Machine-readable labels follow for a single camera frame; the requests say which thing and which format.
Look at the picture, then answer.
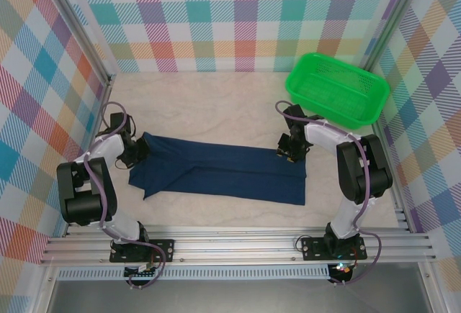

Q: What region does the dark blue printed t-shirt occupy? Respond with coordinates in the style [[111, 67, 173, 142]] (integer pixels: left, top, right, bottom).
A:
[[128, 132, 308, 207]]

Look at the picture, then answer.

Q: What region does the green plastic basket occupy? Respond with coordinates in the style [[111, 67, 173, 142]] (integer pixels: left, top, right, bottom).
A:
[[285, 53, 390, 130]]

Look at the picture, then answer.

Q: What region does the grey metal panel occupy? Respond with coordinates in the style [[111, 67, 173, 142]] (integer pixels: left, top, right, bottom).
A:
[[46, 278, 433, 313]]

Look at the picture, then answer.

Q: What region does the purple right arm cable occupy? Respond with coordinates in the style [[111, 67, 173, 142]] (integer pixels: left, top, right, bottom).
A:
[[275, 100, 383, 286]]

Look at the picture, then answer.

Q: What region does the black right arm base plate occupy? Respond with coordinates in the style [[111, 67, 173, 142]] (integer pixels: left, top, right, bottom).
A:
[[300, 236, 368, 262]]

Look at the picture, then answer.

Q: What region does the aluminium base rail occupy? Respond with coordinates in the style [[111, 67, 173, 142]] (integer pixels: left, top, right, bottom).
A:
[[39, 226, 439, 266]]

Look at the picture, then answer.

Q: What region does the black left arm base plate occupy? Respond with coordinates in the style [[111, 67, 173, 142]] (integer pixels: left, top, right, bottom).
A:
[[109, 237, 176, 264]]

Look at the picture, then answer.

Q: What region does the white slotted cable duct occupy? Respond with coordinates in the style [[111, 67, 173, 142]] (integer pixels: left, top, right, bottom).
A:
[[56, 268, 331, 281]]

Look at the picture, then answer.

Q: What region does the aluminium corner post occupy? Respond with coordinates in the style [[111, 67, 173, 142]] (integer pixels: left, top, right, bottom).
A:
[[35, 0, 118, 86], [362, 0, 431, 73]]

